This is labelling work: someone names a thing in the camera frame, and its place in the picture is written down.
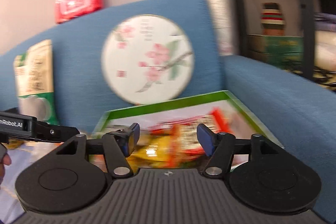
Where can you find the striped vase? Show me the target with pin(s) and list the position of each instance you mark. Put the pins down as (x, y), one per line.
(272, 19)

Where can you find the round floral fan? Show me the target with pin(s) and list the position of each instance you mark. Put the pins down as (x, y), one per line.
(147, 59)

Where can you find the green cardboard box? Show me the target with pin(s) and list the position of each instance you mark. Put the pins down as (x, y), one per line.
(242, 121)

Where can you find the red wet wipes pack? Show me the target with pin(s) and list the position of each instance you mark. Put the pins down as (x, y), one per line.
(66, 10)

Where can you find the large beige green grain bag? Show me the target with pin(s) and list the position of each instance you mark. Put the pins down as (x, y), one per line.
(34, 82)

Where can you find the green box on shelf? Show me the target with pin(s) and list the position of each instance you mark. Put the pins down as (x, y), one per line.
(278, 51)

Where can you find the yellow snack packet in box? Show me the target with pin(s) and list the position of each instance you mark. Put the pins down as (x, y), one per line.
(155, 151)

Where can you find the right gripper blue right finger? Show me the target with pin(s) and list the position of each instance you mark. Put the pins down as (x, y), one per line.
(219, 147)

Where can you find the person's left hand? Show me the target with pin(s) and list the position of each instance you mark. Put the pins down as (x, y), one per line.
(6, 161)

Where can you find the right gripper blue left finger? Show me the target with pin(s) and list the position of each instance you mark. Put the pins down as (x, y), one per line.
(117, 146)

